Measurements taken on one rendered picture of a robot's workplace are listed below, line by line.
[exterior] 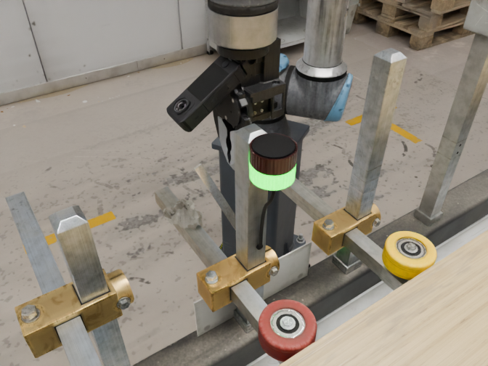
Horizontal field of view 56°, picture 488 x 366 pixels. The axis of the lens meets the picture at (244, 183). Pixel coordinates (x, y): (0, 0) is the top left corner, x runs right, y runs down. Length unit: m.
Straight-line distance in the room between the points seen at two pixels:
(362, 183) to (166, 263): 1.25
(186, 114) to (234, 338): 0.45
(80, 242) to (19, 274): 1.54
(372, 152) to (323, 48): 0.58
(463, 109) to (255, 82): 0.47
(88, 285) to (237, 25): 0.37
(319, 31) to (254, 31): 0.72
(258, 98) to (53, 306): 0.38
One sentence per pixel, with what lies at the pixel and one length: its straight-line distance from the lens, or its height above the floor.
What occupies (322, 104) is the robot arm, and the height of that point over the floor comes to 0.79.
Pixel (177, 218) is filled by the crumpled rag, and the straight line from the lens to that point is 0.85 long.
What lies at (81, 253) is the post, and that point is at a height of 1.05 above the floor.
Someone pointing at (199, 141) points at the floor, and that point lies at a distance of 2.62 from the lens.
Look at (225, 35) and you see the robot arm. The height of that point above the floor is 1.23.
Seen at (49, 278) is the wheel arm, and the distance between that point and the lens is 0.68.
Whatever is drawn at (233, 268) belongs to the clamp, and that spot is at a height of 0.87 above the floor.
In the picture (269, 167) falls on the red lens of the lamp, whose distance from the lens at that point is 0.55.
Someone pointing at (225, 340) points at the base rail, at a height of 0.70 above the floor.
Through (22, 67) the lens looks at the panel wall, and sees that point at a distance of 3.27.
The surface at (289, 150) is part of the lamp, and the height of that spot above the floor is 1.13.
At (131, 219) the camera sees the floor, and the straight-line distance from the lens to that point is 2.16.
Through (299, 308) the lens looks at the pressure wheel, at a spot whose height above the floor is 0.91.
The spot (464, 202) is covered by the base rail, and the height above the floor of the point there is 0.70.
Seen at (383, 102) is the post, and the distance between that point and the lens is 0.74.
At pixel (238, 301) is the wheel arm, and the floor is 0.85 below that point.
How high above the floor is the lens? 1.45
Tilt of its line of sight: 39 degrees down
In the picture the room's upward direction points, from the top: straight up
